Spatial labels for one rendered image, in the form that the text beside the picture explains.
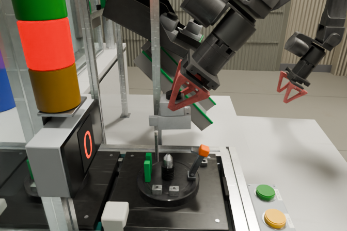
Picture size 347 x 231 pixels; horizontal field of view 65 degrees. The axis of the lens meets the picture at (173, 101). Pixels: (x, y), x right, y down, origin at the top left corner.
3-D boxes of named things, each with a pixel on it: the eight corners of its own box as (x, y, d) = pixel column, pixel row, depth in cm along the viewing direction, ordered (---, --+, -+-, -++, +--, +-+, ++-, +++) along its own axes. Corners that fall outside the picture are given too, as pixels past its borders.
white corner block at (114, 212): (130, 215, 56) (128, 200, 54) (125, 234, 52) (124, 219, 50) (107, 214, 56) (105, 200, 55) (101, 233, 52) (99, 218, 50)
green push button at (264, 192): (270, 191, 62) (272, 183, 61) (276, 204, 59) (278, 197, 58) (253, 190, 62) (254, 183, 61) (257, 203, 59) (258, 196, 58)
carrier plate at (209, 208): (215, 159, 73) (215, 152, 72) (228, 237, 51) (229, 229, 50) (126, 157, 74) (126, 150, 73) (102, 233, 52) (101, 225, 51)
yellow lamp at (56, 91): (87, 95, 35) (81, 58, 33) (72, 113, 30) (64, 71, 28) (48, 95, 35) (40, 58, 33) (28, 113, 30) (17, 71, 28)
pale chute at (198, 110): (206, 111, 91) (216, 103, 89) (201, 131, 79) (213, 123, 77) (146, 49, 86) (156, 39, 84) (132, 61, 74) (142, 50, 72)
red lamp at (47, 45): (81, 57, 33) (75, 15, 31) (64, 70, 28) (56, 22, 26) (40, 57, 33) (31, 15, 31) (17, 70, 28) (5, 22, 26)
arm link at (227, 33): (264, 27, 43) (257, 22, 48) (232, -2, 42) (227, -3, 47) (234, 60, 46) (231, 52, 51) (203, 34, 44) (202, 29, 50)
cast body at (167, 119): (190, 118, 57) (189, 87, 54) (191, 129, 53) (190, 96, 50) (150, 119, 57) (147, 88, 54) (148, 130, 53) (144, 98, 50)
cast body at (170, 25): (174, 40, 78) (185, 18, 75) (171, 44, 74) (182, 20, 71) (148, 27, 78) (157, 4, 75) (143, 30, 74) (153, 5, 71)
